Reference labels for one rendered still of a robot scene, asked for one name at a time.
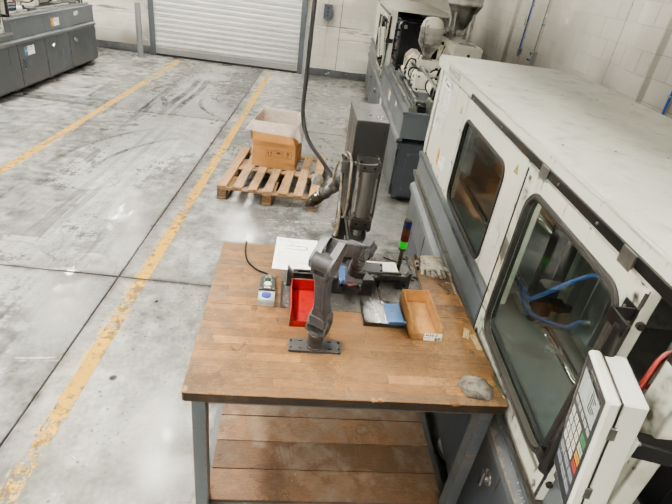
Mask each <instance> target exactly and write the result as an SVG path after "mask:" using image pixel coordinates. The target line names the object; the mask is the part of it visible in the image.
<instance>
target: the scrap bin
mask: <svg viewBox="0 0 672 504"><path fill-rule="evenodd" d="M313 304H314V280H308V279H293V278H292V279H291V289H290V312H289V326H292V327H305V326H306V323H307V321H308V320H307V317H308V315H309V313H310V312H311V310H312V308H313Z"/></svg>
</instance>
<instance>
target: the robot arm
mask: <svg viewBox="0 0 672 504"><path fill-rule="evenodd" d="M326 244H327V245H326ZM325 246H326V248H325V251H326V252H327V253H329V254H331V255H330V256H329V255H326V254H324V253H323V250H324V247H325ZM377 248H378V247H377V245H376V243H375V240H373V239H370V238H368V237H366V238H365V240H364V241H363V242H362V243H360V242H357V241H355V240H351V239H350V240H349V241H346V240H340V239H336V238H333V237H332V236H329V235H327V234H323V236H322V237H321V239H320V240H319V242H318V244H317V245H316V247H315V248H314V250H313V252H312V253H311V255H310V257H309V259H308V266H309V267H310V268H311V273H313V278H314V304H313V308H312V310H311V312H310V313H309V315H308V317H307V320H308V321H307V323H306V326H305V329H306V330H308V336H307V338H292V337H290V338H289V339H288V351H289V352H297V353H316V354H334V355H340V354H341V342H340V341H339V340H328V339H324V337H325V336H326V335H327V334H328V333H329V331H330V328H331V326H332V323H333V312H332V308H331V289H332V281H333V278H334V276H335V275H336V274H337V272H338V271H339V268H340V265H341V263H342V260H343V257H352V260H347V261H346V266H345V283H347V284H348V286H353V285H355V284H359V285H361V284H362V279H364V276H365V274H366V272H367V273H368V274H369V275H370V276H372V277H374V278H376V277H378V276H379V277H381V275H382V273H383V265H382V263H372V262H367V260H369V259H370V258H371V257H372V255H373V254H374V253H375V251H376V250H377ZM351 283H352V284H351Z"/></svg>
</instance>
